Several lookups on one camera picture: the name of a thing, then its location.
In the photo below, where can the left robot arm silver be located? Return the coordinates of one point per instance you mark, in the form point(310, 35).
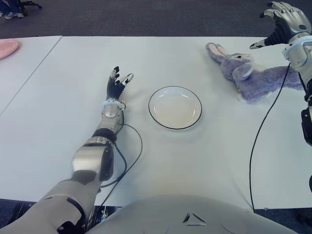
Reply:
point(90, 156)

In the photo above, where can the grey robot torso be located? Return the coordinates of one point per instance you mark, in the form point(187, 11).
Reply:
point(170, 214)

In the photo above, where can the white plate black rim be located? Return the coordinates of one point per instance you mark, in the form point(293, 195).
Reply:
point(174, 109)

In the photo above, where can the left robot hand black silver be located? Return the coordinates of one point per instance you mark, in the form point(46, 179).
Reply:
point(114, 87)

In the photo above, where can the right robot hand black silver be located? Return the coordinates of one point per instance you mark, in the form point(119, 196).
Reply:
point(290, 22)

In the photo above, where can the blue jeans leg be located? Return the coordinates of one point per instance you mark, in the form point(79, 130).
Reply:
point(7, 6)

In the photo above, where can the white sneaker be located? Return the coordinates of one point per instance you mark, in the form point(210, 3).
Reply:
point(13, 16)

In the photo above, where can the pink plate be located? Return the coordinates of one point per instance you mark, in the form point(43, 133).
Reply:
point(7, 48)

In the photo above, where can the purple plush bunny doll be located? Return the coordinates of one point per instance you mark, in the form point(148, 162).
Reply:
point(251, 83)

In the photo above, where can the black office chair base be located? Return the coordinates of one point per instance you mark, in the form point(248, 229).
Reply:
point(26, 3)

